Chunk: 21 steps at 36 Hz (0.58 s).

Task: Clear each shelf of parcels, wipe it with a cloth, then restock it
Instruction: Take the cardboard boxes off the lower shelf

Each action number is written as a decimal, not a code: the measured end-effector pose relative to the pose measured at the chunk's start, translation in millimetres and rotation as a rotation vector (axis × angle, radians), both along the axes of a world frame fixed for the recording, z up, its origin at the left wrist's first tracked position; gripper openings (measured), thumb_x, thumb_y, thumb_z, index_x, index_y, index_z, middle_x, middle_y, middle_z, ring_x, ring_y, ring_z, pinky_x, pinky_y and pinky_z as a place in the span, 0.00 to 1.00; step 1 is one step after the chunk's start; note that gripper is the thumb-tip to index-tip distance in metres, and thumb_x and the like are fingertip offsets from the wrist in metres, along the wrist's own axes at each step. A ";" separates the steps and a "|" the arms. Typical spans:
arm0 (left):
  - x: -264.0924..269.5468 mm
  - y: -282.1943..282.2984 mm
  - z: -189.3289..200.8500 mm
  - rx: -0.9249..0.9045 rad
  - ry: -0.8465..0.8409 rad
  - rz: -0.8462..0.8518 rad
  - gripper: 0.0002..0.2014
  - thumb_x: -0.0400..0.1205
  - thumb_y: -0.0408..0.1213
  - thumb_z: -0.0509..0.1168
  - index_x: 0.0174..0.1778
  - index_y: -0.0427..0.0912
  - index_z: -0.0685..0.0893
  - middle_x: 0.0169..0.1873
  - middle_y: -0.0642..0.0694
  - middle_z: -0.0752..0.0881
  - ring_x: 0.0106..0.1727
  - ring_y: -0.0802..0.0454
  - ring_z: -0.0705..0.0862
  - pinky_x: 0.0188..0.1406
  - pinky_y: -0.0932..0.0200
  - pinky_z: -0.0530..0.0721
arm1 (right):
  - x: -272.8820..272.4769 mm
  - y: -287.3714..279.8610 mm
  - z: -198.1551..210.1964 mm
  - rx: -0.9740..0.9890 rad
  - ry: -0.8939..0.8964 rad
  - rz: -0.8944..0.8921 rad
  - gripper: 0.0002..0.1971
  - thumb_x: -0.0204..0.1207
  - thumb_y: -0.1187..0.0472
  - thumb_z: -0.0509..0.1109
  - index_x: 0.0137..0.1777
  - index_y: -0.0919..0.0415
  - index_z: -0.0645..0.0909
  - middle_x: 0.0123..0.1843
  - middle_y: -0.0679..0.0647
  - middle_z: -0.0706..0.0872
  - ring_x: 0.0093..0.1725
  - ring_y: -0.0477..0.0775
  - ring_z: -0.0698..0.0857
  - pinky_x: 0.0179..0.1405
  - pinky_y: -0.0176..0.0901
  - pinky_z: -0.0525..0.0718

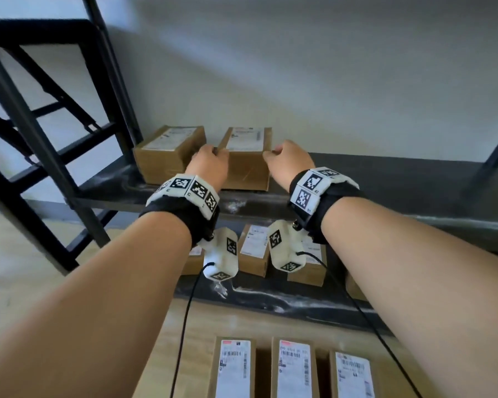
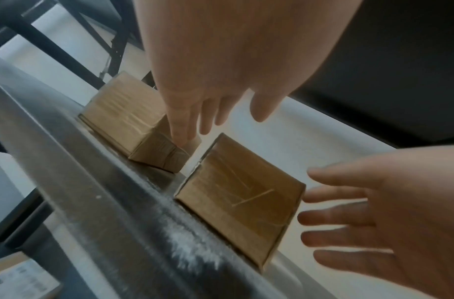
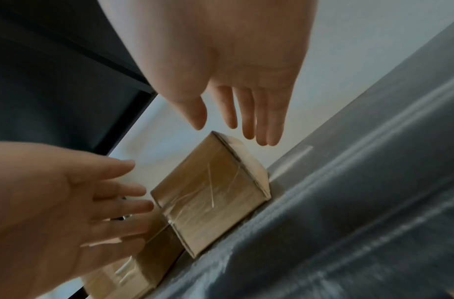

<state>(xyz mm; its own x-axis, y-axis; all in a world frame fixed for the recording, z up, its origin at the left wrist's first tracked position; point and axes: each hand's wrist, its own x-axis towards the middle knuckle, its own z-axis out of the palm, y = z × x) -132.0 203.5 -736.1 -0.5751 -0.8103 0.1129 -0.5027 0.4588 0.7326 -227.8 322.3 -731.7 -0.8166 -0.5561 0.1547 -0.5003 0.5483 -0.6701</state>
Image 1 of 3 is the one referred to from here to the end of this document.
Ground dark metal shelf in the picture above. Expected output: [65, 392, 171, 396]
[0, 0, 498, 332]

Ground person's right forearm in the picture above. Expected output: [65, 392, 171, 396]
[321, 196, 498, 398]

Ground person's left hand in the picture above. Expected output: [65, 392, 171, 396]
[185, 144, 230, 193]

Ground black marker wristband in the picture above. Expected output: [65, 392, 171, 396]
[139, 174, 221, 245]
[288, 166, 364, 245]

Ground group of brown cardboard boxes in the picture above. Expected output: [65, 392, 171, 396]
[182, 223, 368, 303]

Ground person's right hand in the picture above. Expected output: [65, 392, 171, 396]
[262, 139, 316, 191]

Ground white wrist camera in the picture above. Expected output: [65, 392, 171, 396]
[197, 227, 240, 281]

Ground white marker cube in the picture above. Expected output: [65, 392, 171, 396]
[267, 219, 307, 273]

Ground person's left forearm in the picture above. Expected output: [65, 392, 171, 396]
[0, 211, 191, 398]

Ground black camera cable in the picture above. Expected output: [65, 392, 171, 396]
[295, 252, 423, 398]
[169, 262, 216, 398]

